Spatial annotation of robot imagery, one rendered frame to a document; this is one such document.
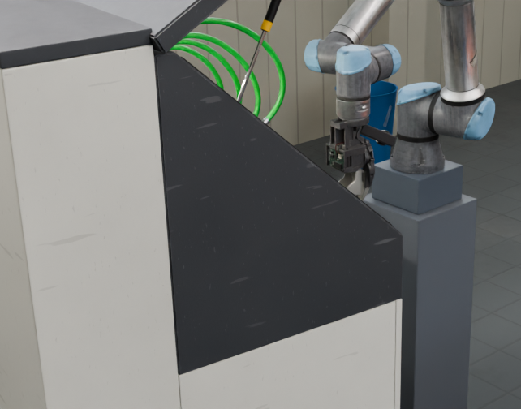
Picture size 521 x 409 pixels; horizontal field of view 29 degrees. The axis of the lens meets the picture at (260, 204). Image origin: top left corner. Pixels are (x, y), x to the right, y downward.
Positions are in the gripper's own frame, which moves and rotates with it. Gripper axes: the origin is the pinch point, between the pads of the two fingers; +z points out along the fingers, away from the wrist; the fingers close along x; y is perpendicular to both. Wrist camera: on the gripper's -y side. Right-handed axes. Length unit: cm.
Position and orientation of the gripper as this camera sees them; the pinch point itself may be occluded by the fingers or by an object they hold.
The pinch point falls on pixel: (360, 197)
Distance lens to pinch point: 236.1
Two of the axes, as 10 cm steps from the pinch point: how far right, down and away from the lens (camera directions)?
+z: 0.4, 9.3, 3.7
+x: 5.3, 3.0, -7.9
